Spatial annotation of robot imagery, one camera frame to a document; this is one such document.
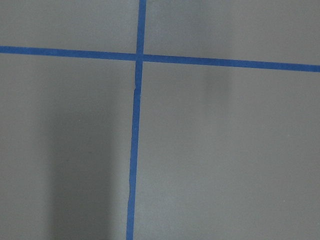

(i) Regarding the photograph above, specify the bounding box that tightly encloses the blue tape strip lengthwise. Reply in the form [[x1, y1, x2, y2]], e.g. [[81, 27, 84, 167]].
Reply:
[[125, 0, 147, 240]]

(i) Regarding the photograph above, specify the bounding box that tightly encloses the blue tape strip crosswise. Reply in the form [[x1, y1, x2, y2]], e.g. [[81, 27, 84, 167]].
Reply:
[[0, 45, 320, 73]]

